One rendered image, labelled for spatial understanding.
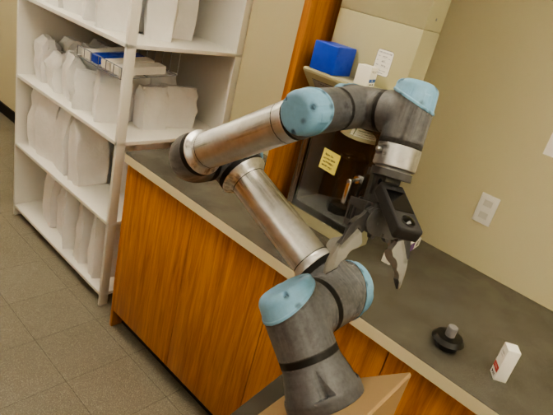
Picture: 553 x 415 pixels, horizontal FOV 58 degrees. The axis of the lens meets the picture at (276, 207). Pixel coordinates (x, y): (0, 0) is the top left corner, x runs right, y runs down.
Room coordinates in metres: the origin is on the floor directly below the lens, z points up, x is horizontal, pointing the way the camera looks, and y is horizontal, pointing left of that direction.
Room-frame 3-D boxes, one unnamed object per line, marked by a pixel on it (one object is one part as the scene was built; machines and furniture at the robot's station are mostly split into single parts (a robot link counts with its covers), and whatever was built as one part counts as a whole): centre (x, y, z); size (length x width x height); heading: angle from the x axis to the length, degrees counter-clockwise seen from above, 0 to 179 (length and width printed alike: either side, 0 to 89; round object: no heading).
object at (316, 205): (1.70, -0.16, 1.19); 0.30 x 0.01 x 0.40; 52
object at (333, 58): (1.72, -0.06, 1.56); 0.10 x 0.10 x 0.09; 52
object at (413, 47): (1.81, -0.24, 1.33); 0.32 x 0.25 x 0.77; 52
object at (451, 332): (1.19, -0.56, 0.97); 0.09 x 0.09 x 0.07
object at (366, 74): (1.63, -0.17, 1.54); 0.05 x 0.05 x 0.06; 61
